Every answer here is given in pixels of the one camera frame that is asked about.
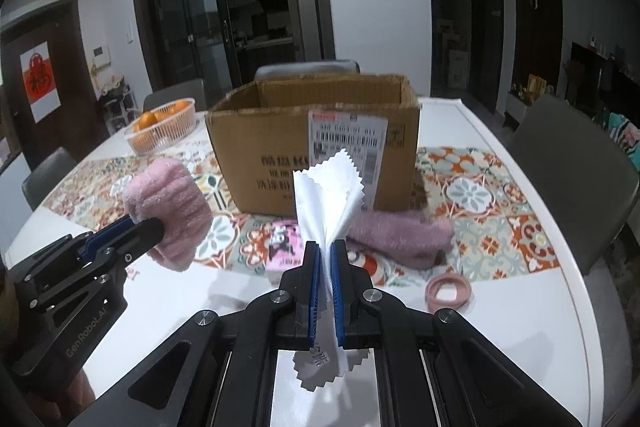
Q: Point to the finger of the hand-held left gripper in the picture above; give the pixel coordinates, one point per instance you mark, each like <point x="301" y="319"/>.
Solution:
<point x="142" y="237"/>
<point x="107" y="234"/>

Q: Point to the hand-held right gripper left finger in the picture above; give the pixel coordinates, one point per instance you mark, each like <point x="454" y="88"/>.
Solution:
<point x="312" y="287"/>

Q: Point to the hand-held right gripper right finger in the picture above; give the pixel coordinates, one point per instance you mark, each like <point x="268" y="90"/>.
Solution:
<point x="339" y="289"/>

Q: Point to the pink printed tissue pack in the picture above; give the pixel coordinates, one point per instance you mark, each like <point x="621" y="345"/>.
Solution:
<point x="282" y="259"/>

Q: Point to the pink fluffy wristband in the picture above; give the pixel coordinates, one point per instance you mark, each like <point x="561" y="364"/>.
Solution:
<point x="170" y="202"/>

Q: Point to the purple fuzzy towel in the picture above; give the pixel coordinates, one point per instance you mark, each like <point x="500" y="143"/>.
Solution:
<point x="400" y="234"/>

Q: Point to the white pinked-edge cloth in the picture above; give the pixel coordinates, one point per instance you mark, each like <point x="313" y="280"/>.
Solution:
<point x="322" y="202"/>

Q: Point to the cardboard box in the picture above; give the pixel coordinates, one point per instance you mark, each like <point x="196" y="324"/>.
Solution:
<point x="260" y="147"/>

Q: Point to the person's left hand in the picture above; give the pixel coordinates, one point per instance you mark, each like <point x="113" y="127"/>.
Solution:
<point x="80" y="392"/>

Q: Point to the grey dining chair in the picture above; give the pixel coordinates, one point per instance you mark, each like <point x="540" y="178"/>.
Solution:
<point x="172" y="94"/>
<point x="305" y="69"/>
<point x="565" y="167"/>
<point x="47" y="174"/>

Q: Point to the orange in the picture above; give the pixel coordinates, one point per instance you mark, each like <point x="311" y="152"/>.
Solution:
<point x="142" y="142"/>
<point x="170" y="112"/>
<point x="145" y="121"/>

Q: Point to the pink plastic basket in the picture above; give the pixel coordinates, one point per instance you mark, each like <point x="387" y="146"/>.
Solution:
<point x="170" y="132"/>

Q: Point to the small white shelf cart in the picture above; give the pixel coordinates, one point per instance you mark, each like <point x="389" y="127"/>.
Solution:
<point x="117" y="107"/>

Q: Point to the red door poster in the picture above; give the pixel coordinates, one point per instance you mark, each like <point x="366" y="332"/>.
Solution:
<point x="40" y="82"/>

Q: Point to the patterned table mat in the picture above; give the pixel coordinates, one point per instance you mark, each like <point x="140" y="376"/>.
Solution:
<point x="480" y="197"/>

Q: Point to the brown wooden door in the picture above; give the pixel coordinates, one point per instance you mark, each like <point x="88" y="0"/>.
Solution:
<point x="70" y="57"/>

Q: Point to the dark glass sliding doors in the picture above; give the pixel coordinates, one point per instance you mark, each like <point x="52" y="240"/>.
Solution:
<point x="185" y="7"/>

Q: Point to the yellow ornament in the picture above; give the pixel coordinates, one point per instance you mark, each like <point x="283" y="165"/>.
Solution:
<point x="536" y="85"/>

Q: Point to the colourful printed cloth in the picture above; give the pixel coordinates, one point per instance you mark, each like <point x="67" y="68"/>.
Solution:
<point x="622" y="137"/>

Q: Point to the dark wooden wardrobe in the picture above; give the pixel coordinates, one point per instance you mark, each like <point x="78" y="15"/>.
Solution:
<point x="532" y="7"/>

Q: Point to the dark sideboard with ornaments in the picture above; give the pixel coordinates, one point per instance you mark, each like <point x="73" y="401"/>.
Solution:
<point x="610" y="77"/>

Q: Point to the white wall panel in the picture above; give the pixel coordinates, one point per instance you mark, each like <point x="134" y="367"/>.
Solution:
<point x="101" y="56"/>

